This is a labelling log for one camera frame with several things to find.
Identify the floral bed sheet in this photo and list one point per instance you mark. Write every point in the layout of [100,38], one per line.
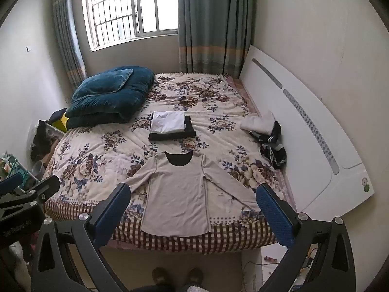
[100,155]

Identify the grey bucket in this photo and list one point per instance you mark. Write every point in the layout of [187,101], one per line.
[38,169]

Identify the blue-grey curtain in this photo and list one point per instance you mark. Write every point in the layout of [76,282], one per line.
[65,36]
[212,21]

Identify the black clothes heap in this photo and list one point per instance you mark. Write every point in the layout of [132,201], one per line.
[41,141]

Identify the folded white shirt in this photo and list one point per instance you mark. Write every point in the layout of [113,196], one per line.
[167,121]

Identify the black striped clothes pile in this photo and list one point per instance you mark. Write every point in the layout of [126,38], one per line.
[275,152]

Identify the small red floor item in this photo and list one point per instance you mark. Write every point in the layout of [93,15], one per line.
[270,259]

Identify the folded black garment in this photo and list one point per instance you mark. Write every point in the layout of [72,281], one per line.
[190,129]

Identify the beige long-sleeve shirt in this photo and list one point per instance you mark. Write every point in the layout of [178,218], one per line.
[173,197]

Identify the teal quilt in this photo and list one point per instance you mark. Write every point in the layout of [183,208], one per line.
[121,106]

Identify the yellow box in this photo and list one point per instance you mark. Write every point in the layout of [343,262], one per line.
[62,123]

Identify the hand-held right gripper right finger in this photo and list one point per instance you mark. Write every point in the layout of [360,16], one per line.
[273,216]

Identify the teal pillow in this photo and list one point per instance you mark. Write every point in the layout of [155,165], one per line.
[101,85]

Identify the window with metal bars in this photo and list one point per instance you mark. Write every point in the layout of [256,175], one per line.
[127,9]

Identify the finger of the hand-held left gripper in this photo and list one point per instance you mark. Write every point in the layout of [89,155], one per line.
[36,190]
[11,183]

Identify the white headboard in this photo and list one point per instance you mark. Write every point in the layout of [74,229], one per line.
[304,146]

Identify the white crumpled cloth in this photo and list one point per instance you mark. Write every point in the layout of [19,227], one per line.
[256,123]

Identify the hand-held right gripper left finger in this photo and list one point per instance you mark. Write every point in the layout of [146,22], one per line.
[111,211]

